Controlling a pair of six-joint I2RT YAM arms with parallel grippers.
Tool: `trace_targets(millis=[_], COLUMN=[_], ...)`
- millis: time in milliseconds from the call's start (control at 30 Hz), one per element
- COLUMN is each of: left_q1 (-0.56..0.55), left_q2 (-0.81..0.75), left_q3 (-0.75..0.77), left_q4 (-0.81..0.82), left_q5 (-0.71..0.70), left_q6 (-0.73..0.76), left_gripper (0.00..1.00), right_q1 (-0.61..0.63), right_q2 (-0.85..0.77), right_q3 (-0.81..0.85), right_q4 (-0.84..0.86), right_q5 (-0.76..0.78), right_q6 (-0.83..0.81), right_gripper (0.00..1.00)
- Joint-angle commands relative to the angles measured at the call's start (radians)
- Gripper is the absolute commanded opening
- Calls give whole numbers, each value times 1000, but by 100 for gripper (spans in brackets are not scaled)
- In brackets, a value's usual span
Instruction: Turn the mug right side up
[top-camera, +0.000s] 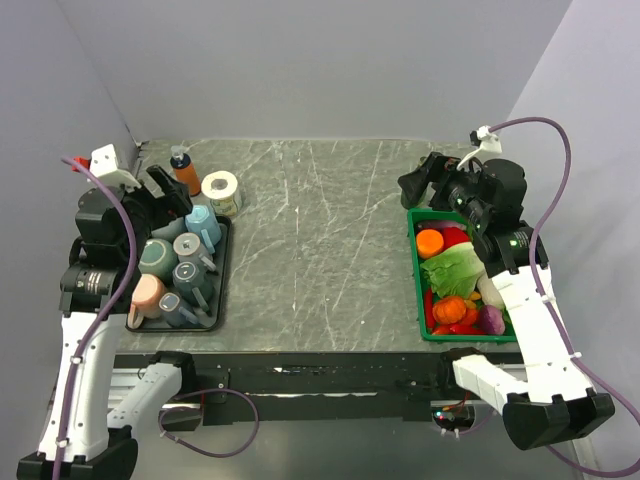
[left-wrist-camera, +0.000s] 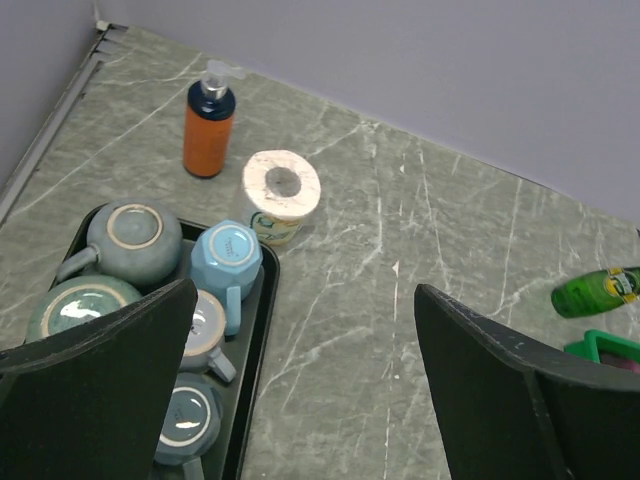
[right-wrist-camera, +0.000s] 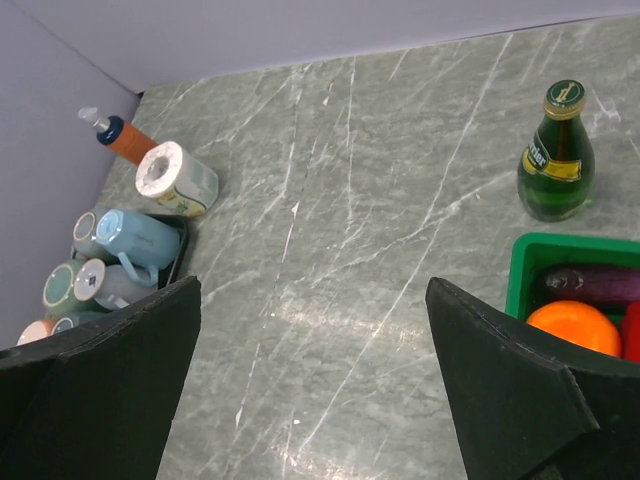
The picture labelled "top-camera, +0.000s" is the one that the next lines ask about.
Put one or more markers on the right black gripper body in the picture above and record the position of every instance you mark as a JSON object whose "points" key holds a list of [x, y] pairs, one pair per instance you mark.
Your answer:
{"points": [[456, 189]]}

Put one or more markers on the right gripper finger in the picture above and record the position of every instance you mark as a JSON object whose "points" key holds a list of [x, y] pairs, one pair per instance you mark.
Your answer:
{"points": [[413, 186], [426, 164]]}

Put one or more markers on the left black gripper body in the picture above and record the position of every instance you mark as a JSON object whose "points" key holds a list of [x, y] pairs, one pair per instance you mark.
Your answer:
{"points": [[149, 214]]}

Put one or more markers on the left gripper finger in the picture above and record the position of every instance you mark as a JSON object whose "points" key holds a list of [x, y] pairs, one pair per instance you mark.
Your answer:
{"points": [[175, 201], [162, 179]]}

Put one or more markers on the light blue mug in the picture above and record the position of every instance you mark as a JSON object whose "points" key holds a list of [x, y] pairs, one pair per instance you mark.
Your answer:
{"points": [[202, 221]]}

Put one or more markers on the grey mug with cream inside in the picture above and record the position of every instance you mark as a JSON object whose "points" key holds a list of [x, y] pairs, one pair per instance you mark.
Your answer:
{"points": [[189, 248]]}

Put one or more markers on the dark slate blue mug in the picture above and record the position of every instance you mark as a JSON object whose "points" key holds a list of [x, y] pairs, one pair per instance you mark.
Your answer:
{"points": [[194, 286]]}

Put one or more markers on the small blue-grey mug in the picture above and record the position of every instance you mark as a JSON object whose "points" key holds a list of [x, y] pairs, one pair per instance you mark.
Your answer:
{"points": [[177, 312]]}

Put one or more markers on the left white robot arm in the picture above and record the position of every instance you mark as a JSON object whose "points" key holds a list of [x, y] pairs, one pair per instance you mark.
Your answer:
{"points": [[84, 437]]}

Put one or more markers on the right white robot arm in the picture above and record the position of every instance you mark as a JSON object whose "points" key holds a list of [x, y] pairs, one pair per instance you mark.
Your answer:
{"points": [[556, 402]]}

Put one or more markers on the pale grey-blue mug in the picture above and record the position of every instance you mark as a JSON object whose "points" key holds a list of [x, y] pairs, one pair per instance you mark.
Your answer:
{"points": [[171, 231]]}

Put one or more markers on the teal green mug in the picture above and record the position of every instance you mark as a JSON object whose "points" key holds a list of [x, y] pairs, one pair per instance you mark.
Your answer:
{"points": [[158, 259]]}

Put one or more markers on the pink mug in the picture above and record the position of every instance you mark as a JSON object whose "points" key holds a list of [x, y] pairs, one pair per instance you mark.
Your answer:
{"points": [[145, 300]]}

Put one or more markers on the orange soap dispenser bottle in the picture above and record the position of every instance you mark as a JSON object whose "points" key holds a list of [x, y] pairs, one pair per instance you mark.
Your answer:
{"points": [[184, 169]]}

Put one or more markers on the green plastic basket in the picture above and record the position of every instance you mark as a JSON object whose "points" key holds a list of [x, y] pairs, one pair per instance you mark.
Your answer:
{"points": [[414, 217]]}

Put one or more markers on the red plush vegetable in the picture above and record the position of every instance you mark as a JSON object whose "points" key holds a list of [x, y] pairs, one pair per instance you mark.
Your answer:
{"points": [[453, 236]]}

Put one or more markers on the orange plush carrot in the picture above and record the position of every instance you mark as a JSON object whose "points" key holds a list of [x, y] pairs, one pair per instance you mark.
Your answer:
{"points": [[429, 243]]}

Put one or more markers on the green plush cabbage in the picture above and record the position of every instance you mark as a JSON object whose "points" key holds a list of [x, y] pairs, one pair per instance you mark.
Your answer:
{"points": [[454, 272]]}

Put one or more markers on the white plush radish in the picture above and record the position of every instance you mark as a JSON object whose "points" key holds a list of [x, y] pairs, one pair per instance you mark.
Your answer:
{"points": [[489, 293]]}

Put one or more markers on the black serving tray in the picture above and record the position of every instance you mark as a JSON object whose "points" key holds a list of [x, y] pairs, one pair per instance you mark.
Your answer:
{"points": [[213, 319]]}

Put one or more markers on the orange plush pumpkin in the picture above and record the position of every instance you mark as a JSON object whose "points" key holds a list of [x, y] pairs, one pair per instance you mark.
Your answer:
{"points": [[449, 310]]}

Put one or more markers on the red plush chili pepper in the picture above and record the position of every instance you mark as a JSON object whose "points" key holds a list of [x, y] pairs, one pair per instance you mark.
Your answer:
{"points": [[428, 309]]}

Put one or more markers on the purple plush eggplant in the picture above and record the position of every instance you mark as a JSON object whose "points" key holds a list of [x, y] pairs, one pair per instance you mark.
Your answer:
{"points": [[490, 320]]}

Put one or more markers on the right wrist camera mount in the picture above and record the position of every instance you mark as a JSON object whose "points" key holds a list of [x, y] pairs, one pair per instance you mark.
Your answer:
{"points": [[487, 146]]}

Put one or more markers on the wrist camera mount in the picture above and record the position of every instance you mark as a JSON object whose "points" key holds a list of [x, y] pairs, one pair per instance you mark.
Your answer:
{"points": [[487, 146], [105, 165]]}

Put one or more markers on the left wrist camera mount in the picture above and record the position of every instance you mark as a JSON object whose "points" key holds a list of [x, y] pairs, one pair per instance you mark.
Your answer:
{"points": [[105, 165]]}

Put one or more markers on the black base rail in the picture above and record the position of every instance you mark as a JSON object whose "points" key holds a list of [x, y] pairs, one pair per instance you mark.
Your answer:
{"points": [[305, 386]]}

